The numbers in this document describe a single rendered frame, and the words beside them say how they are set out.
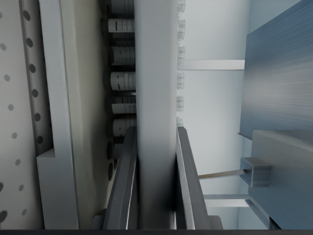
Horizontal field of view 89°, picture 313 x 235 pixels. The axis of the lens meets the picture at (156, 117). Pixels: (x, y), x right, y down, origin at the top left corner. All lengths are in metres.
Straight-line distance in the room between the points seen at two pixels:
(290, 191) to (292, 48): 0.39
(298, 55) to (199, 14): 3.42
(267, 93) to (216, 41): 3.24
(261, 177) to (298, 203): 0.04
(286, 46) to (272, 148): 0.37
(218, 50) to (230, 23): 0.57
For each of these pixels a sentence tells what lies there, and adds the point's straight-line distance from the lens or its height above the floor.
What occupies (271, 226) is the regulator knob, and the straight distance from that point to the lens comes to 0.29.
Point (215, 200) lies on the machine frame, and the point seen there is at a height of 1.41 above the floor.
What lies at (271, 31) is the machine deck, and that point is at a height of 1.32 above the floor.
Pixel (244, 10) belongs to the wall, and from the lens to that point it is 4.22.
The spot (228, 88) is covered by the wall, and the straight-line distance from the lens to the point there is 3.72.
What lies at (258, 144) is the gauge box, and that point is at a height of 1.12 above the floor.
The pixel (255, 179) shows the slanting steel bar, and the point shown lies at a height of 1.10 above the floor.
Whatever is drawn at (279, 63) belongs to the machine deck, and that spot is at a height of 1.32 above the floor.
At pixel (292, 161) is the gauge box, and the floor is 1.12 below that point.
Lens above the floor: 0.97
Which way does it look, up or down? 1 degrees up
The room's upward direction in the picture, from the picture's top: 90 degrees clockwise
